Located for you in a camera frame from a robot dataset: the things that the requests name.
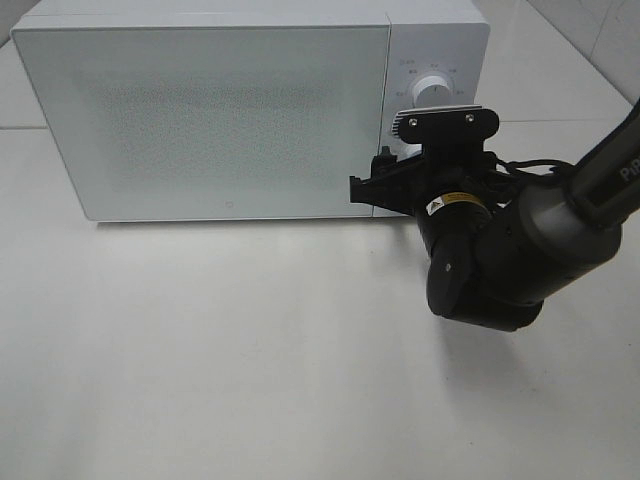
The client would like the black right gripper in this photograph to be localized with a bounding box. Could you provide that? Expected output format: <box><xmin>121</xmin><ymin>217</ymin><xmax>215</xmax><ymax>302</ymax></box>
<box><xmin>349</xmin><ymin>108</ymin><xmax>500</xmax><ymax>219</ymax></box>

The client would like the white microwave knob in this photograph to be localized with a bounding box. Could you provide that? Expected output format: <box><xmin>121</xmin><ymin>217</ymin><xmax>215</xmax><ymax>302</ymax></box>
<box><xmin>398</xmin><ymin>144</ymin><xmax>422</xmax><ymax>161</ymax></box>
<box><xmin>410</xmin><ymin>73</ymin><xmax>453</xmax><ymax>108</ymax></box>

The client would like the white microwave door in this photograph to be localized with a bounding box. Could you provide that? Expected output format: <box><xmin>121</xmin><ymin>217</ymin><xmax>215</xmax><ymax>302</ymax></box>
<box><xmin>15</xmin><ymin>26</ymin><xmax>388</xmax><ymax>222</ymax></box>

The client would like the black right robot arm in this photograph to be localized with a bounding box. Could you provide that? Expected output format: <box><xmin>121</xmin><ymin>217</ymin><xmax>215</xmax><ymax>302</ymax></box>
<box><xmin>349</xmin><ymin>105</ymin><xmax>639</xmax><ymax>332</ymax></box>

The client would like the white microwave oven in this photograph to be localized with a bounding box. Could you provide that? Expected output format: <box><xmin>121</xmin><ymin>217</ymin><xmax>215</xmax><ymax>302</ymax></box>
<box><xmin>10</xmin><ymin>0</ymin><xmax>491</xmax><ymax>227</ymax></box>

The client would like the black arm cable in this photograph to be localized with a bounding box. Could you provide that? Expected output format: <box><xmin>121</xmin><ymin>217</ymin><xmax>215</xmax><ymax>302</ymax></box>
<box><xmin>482</xmin><ymin>149</ymin><xmax>576</xmax><ymax>211</ymax></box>

